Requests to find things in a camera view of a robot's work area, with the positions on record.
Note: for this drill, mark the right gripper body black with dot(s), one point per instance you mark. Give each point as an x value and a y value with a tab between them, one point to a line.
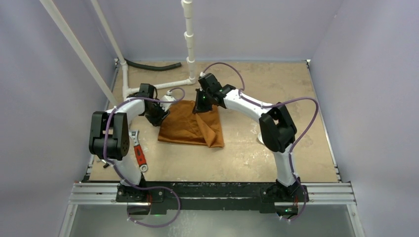
202	102

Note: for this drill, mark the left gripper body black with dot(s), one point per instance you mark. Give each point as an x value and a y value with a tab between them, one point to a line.
156	114

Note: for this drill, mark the orange cloth napkin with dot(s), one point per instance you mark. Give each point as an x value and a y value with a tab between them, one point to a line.
182	126

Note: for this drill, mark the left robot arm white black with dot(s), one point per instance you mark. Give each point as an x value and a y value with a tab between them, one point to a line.
109	137

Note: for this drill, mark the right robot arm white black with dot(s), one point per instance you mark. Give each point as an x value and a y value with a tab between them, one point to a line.
276	126

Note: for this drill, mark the white ceramic spoon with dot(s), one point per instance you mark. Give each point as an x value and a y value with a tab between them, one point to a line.
259	136

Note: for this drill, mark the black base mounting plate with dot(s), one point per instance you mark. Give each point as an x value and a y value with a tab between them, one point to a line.
265	197

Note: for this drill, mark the red handled adjustable wrench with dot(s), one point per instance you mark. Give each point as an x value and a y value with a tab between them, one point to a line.
140	157

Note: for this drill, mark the aluminium extrusion rail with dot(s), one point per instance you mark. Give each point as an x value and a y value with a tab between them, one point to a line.
319	193

